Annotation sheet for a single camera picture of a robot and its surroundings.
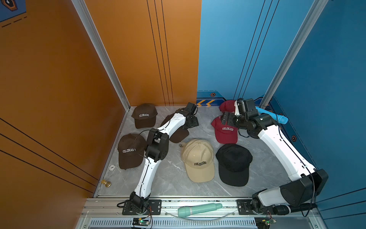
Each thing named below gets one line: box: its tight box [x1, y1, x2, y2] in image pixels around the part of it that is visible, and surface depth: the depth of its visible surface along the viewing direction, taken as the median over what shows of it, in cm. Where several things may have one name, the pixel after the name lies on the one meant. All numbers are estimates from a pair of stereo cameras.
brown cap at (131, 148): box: [117, 133, 147, 170], surface depth 91 cm
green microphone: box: [177, 203, 223, 218], surface depth 71 cm
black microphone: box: [272, 203, 318, 216], surface depth 72 cm
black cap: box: [215, 144, 253, 187], surface depth 84 cm
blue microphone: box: [255, 106, 289, 125], surface depth 82 cm
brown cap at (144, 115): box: [131, 103, 158, 129], surface depth 111 cm
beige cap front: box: [181, 138, 215, 183], surface depth 85 cm
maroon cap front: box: [210, 115, 239, 145], surface depth 101 cm
